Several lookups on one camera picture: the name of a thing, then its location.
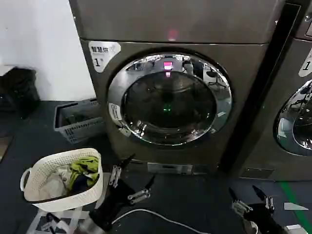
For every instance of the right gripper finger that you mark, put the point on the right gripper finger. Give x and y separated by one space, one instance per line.
268 202
240 207

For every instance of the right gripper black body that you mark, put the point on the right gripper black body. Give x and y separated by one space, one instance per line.
267 220

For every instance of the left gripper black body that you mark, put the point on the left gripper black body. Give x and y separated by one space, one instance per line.
114 200

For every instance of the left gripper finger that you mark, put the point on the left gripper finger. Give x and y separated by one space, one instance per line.
115 174
140 195

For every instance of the white floor marker piece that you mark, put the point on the white floor marker piece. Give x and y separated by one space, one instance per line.
293 206

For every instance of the green garment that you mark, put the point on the green garment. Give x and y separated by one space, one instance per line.
84 168

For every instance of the white perforated laundry basket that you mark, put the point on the white perforated laundry basket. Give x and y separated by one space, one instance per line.
80 197

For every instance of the dark blue garment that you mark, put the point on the dark blue garment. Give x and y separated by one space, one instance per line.
80 184

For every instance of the grey slotted plastic crate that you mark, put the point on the grey slotted plastic crate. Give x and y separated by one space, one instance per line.
80 126

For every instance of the white garment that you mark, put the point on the white garment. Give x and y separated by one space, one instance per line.
51 182

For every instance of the round glass dryer door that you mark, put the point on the round glass dryer door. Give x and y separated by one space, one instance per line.
170 104
299 122

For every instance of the grey dryer with label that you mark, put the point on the grey dryer with label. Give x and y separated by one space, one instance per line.
290 61
243 80

